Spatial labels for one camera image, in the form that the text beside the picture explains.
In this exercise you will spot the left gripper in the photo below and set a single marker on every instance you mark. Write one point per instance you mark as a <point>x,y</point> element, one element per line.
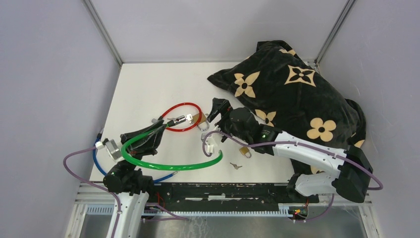
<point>146,144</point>

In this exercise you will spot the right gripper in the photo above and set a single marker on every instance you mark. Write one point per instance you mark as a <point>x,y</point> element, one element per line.
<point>221,105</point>

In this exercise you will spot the red cable lock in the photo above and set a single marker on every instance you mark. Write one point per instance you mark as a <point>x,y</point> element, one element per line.
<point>182,118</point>

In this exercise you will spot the green cable lock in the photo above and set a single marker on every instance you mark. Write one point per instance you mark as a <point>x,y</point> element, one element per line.
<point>140,163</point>

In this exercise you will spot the small brass padlock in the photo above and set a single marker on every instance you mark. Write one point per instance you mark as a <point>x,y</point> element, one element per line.
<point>245,152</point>

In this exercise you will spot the small padlock keys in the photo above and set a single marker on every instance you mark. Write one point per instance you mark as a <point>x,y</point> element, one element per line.
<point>235,166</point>

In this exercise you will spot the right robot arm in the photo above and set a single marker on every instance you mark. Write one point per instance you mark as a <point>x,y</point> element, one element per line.
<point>346,172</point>

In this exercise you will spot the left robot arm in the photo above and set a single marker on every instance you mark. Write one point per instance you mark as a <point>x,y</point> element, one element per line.
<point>127,183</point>

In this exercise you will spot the black floral blanket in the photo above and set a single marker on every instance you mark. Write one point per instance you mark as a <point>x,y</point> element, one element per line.
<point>277,86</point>

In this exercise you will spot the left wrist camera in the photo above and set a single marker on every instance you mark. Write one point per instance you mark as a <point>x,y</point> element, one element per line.
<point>111,147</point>

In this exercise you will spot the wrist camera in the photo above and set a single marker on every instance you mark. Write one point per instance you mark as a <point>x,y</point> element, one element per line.
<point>111,147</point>
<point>210,143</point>

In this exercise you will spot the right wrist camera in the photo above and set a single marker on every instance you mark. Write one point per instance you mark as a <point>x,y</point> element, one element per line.
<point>210,143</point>

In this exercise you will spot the blue cable lock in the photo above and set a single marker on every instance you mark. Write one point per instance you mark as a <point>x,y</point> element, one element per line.
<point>103,172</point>

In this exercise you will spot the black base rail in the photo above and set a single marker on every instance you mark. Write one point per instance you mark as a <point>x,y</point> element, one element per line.
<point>226,197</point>

